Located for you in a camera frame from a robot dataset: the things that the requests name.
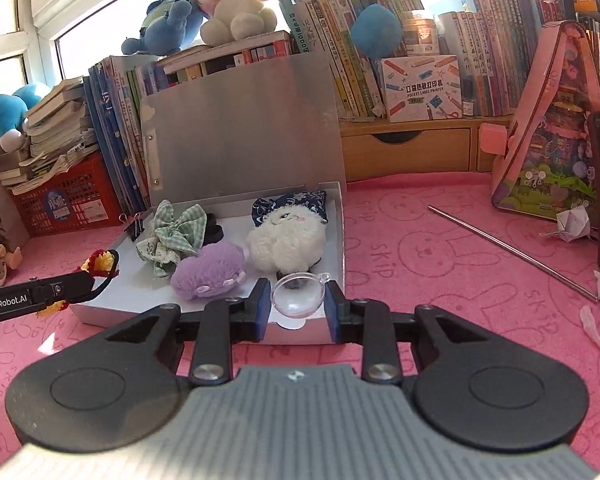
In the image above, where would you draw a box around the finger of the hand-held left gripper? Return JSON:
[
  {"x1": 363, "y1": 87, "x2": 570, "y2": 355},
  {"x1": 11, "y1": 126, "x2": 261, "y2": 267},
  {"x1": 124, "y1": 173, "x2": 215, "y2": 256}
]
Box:
[{"x1": 32, "y1": 271, "x2": 97, "y2": 306}]

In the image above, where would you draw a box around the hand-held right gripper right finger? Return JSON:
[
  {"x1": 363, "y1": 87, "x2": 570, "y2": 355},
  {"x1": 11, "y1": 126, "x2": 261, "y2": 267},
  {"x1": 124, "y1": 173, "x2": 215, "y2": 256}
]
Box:
[{"x1": 325, "y1": 280, "x2": 506, "y2": 387}]

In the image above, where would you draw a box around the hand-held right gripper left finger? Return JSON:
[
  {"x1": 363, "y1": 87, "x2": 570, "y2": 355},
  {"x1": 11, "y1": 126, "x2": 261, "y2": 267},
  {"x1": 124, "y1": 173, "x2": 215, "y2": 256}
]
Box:
[{"x1": 85, "y1": 277, "x2": 272, "y2": 387}]

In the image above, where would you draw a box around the clear plastic ball capsule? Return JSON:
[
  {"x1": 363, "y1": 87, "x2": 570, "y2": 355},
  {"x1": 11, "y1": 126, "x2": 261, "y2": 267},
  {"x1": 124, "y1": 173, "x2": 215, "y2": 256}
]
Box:
[{"x1": 270, "y1": 271, "x2": 331, "y2": 318}]

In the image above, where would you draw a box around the yellow red crochet charm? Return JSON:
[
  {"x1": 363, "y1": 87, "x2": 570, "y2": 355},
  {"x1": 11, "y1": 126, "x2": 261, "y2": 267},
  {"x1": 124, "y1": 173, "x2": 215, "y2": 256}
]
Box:
[{"x1": 37, "y1": 248, "x2": 121, "y2": 317}]

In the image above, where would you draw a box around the purple plush toy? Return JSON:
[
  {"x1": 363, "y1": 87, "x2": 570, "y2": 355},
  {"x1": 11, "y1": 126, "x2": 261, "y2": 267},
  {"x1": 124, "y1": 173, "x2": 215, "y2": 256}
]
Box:
[{"x1": 171, "y1": 240, "x2": 251, "y2": 303}]

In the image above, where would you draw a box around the white fluffy plush toy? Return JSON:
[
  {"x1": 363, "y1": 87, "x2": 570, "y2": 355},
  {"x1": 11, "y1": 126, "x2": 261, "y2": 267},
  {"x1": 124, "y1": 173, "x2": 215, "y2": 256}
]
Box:
[{"x1": 245, "y1": 207, "x2": 328, "y2": 273}]

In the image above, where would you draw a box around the blue floral cloth pouch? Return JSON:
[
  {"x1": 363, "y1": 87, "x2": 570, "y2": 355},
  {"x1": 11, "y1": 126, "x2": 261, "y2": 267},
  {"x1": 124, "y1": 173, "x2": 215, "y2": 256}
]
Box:
[{"x1": 251, "y1": 188, "x2": 328, "y2": 226}]

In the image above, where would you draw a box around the green gingham cloth bow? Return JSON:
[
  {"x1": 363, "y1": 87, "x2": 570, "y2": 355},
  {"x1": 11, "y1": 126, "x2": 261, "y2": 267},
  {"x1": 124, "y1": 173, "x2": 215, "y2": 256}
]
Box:
[{"x1": 135, "y1": 200, "x2": 208, "y2": 278}]

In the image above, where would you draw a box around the silver cardboard box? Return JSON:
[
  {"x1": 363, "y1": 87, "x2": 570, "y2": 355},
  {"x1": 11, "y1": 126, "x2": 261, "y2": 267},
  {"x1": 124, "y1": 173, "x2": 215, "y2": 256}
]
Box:
[{"x1": 69, "y1": 54, "x2": 348, "y2": 346}]

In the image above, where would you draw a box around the black binder clip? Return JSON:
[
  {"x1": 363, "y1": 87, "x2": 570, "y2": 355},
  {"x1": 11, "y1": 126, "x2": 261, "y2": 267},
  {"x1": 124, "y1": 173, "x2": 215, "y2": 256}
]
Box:
[{"x1": 120, "y1": 212, "x2": 148, "y2": 241}]

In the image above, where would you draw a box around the red plastic basket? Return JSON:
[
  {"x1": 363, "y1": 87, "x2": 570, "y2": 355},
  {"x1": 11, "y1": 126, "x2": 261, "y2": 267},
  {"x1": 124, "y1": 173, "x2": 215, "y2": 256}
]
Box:
[{"x1": 10, "y1": 150, "x2": 123, "y2": 238}]

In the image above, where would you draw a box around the pink bunny print towel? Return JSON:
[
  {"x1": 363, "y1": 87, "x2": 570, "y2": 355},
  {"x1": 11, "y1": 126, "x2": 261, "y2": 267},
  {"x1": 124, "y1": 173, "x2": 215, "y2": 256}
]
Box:
[{"x1": 0, "y1": 170, "x2": 600, "y2": 466}]

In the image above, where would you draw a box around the row of blue folders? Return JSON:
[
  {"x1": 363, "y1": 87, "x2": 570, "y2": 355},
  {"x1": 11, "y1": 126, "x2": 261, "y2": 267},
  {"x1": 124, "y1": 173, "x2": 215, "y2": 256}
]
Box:
[{"x1": 82, "y1": 55, "x2": 153, "y2": 216}]

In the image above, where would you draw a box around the stack of worn books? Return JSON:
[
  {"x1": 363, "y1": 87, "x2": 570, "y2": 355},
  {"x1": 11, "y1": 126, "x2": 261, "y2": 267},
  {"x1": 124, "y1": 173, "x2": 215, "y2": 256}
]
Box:
[{"x1": 0, "y1": 76, "x2": 101, "y2": 196}]

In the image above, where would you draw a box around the wooden drawer shelf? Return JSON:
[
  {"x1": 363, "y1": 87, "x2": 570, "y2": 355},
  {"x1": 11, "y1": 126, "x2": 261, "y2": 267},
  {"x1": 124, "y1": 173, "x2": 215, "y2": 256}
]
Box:
[{"x1": 337, "y1": 114, "x2": 513, "y2": 183}]

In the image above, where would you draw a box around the blue white plush toy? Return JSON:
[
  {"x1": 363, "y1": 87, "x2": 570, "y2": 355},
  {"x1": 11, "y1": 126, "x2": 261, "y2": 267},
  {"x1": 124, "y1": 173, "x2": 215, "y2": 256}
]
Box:
[{"x1": 0, "y1": 82, "x2": 51, "y2": 153}]

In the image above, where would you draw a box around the thin metal rod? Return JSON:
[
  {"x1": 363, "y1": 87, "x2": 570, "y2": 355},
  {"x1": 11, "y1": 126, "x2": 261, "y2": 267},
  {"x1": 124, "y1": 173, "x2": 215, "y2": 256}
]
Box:
[{"x1": 427, "y1": 205, "x2": 599, "y2": 302}]

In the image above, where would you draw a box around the white printed carton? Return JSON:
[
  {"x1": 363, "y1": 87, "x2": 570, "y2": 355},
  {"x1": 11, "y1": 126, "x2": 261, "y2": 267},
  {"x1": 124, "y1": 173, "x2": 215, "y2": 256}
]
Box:
[{"x1": 379, "y1": 55, "x2": 465, "y2": 123}]

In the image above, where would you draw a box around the white paper origami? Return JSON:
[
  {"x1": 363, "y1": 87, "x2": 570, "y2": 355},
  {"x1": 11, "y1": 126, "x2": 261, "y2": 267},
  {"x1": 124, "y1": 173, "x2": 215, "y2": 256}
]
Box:
[{"x1": 539, "y1": 205, "x2": 593, "y2": 242}]

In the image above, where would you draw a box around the stack of flat books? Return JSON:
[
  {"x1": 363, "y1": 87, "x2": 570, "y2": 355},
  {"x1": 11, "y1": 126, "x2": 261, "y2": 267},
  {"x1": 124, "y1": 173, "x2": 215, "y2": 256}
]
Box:
[{"x1": 157, "y1": 30, "x2": 293, "y2": 81}]

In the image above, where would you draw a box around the pink triangular toy bag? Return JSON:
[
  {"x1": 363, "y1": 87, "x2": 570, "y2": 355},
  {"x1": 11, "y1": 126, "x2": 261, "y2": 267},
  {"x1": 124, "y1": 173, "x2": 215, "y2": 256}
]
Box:
[{"x1": 480, "y1": 20, "x2": 600, "y2": 223}]

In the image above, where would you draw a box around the round blue plush ball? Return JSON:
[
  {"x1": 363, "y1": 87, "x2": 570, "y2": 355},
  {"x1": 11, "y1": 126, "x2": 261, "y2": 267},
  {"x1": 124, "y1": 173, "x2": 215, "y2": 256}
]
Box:
[{"x1": 350, "y1": 4, "x2": 403, "y2": 58}]

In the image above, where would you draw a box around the blue alien plush toy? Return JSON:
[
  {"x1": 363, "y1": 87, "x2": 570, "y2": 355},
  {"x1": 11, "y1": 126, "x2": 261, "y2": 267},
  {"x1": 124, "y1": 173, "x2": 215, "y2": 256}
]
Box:
[{"x1": 121, "y1": 0, "x2": 208, "y2": 56}]

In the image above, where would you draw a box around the clear tape jar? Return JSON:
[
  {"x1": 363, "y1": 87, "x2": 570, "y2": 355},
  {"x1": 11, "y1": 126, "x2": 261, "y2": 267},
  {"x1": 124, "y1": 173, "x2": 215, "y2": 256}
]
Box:
[{"x1": 402, "y1": 12, "x2": 438, "y2": 57}]

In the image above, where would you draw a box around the row of upright books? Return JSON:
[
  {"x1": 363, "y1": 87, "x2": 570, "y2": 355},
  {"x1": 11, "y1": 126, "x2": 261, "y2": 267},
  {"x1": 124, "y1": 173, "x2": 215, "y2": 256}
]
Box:
[{"x1": 272, "y1": 0, "x2": 566, "y2": 121}]

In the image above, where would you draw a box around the pink white bunny plush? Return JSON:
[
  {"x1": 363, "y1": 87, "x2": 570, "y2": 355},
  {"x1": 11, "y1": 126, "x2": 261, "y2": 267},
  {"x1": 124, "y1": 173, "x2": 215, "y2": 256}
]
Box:
[{"x1": 186, "y1": 0, "x2": 278, "y2": 45}]

